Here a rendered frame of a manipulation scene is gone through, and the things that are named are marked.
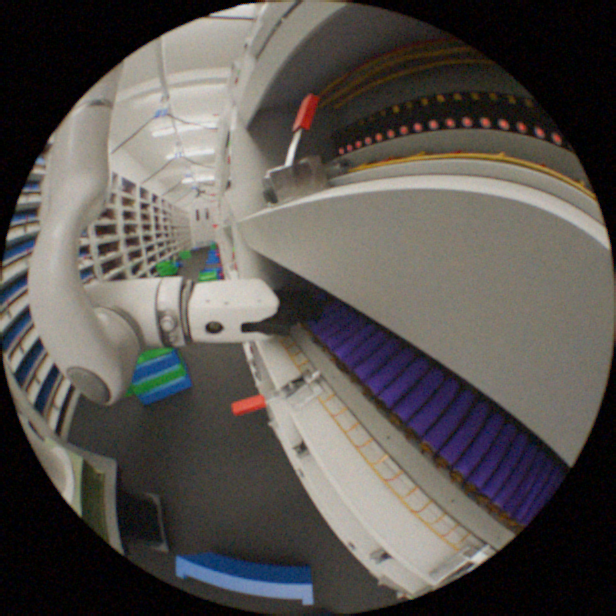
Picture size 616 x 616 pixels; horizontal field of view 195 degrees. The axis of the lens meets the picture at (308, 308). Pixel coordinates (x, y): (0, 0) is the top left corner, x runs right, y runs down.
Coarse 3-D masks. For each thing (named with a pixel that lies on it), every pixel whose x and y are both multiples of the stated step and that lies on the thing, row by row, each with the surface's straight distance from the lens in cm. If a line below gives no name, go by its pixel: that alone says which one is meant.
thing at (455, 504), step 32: (288, 352) 26; (320, 352) 22; (352, 384) 19; (384, 448) 17; (384, 480) 18; (416, 480) 17; (448, 480) 18; (416, 512) 19; (448, 512) 18; (480, 512) 20; (448, 544) 21
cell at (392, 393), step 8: (416, 360) 21; (424, 360) 21; (408, 368) 20; (416, 368) 20; (424, 368) 21; (400, 376) 20; (408, 376) 20; (416, 376) 20; (392, 384) 19; (400, 384) 19; (408, 384) 19; (384, 392) 19; (392, 392) 19; (400, 392) 19; (384, 400) 18; (392, 400) 19
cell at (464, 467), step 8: (496, 416) 21; (488, 424) 20; (496, 424) 20; (480, 432) 20; (488, 432) 20; (496, 432) 21; (480, 440) 20; (488, 440) 20; (472, 448) 19; (480, 448) 19; (488, 448) 20; (464, 456) 19; (472, 456) 19; (480, 456) 19; (456, 464) 19; (464, 464) 19; (472, 464) 19; (464, 472) 19
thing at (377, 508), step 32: (288, 288) 34; (320, 288) 37; (416, 352) 24; (320, 384) 22; (320, 416) 21; (384, 416) 20; (512, 416) 24; (320, 448) 20; (352, 448) 19; (416, 448) 20; (544, 448) 27; (352, 480) 19; (352, 512) 20; (384, 512) 19; (384, 544) 20; (416, 544) 21
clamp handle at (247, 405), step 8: (288, 384) 20; (272, 392) 21; (280, 392) 21; (288, 392) 20; (248, 400) 20; (256, 400) 20; (264, 400) 20; (272, 400) 20; (240, 408) 20; (248, 408) 20; (256, 408) 20
